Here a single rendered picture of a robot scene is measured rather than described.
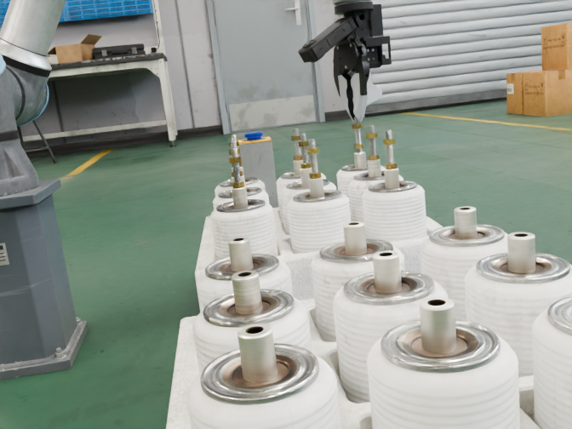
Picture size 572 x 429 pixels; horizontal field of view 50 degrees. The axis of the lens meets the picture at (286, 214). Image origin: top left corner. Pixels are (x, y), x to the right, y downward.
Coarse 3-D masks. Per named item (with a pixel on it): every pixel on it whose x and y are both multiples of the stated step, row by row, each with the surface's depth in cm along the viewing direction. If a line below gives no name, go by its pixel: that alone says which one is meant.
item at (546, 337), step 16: (544, 320) 42; (544, 336) 41; (560, 336) 40; (544, 352) 41; (560, 352) 39; (544, 368) 41; (560, 368) 39; (544, 384) 41; (560, 384) 40; (544, 400) 42; (560, 400) 40; (544, 416) 42; (560, 416) 40
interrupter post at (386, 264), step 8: (376, 256) 50; (384, 256) 50; (392, 256) 50; (376, 264) 50; (384, 264) 50; (392, 264) 50; (376, 272) 51; (384, 272) 50; (392, 272) 50; (400, 272) 51; (376, 280) 51; (384, 280) 50; (392, 280) 50; (400, 280) 51; (376, 288) 51; (384, 288) 50; (392, 288) 50; (400, 288) 51
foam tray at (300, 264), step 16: (272, 208) 125; (208, 224) 117; (432, 224) 98; (208, 240) 104; (288, 240) 99; (416, 240) 90; (208, 256) 94; (288, 256) 89; (304, 256) 88; (416, 256) 89; (304, 272) 88; (304, 288) 89
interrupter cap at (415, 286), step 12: (360, 276) 54; (372, 276) 54; (408, 276) 53; (420, 276) 53; (348, 288) 52; (360, 288) 52; (372, 288) 52; (408, 288) 51; (420, 288) 50; (432, 288) 50; (360, 300) 49; (372, 300) 48; (384, 300) 48; (396, 300) 48; (408, 300) 48
